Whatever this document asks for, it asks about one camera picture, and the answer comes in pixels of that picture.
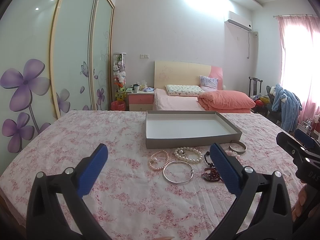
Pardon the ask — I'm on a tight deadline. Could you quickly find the white air conditioner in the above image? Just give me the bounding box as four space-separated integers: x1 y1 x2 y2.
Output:
225 11 253 32

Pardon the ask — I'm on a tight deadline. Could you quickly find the clear plush toy tube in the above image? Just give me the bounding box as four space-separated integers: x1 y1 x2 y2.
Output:
112 53 126 101

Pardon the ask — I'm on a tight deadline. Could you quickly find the pink floral bedsheet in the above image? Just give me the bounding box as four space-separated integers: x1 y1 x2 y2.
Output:
0 109 308 240

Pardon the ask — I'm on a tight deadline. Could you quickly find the pink curtain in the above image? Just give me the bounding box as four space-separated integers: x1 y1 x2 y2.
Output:
276 15 319 123

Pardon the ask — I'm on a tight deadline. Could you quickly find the pink beige nightstand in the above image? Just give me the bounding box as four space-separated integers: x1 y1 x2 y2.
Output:
127 92 154 112

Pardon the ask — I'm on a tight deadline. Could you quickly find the small pink pearl bracelet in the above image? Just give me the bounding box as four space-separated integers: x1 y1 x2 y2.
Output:
148 149 170 172

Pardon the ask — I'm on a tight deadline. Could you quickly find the folded salmon quilt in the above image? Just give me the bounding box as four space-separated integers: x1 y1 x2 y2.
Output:
197 90 255 113

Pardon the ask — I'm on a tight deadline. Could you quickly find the purple patterned pillow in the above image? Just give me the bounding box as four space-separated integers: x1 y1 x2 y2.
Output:
200 75 219 92

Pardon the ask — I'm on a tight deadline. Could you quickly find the grey cardboard tray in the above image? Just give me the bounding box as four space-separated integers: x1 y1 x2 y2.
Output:
145 111 242 149

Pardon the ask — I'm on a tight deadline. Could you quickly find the dark wooden chair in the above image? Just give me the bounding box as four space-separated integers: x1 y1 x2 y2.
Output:
248 76 263 97

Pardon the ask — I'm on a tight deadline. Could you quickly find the dark red bead bracelet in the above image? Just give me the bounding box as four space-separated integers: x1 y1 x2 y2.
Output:
201 166 224 183

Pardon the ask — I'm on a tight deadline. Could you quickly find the floral white pillow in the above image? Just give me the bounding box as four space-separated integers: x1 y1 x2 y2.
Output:
165 85 204 97

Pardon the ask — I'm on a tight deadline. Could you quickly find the thin silver bangle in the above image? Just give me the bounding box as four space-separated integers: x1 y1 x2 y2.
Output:
163 160 194 185

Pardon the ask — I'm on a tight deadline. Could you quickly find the white pearl bracelet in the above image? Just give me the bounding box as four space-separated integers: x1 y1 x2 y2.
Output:
173 146 203 164

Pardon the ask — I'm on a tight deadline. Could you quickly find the floral sliding wardrobe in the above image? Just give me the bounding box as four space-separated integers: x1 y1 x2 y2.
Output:
1 0 114 170

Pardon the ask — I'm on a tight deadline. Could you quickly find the wall switch plate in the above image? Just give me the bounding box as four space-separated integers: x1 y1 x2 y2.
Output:
140 54 149 59

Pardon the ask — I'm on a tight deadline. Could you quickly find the pink bed mattress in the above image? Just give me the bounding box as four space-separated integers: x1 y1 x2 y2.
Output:
153 89 206 111

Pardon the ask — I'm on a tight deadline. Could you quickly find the person's right hand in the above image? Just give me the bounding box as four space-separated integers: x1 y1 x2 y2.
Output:
291 185 308 222

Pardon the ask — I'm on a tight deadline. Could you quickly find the red waste bin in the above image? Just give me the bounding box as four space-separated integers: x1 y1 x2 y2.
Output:
111 101 126 111

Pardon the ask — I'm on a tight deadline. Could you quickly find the beige pink headboard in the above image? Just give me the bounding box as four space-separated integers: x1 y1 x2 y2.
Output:
154 61 226 90

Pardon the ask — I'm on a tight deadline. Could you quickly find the wide silver cuff bangle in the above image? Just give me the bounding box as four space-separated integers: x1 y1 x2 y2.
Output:
229 140 247 155

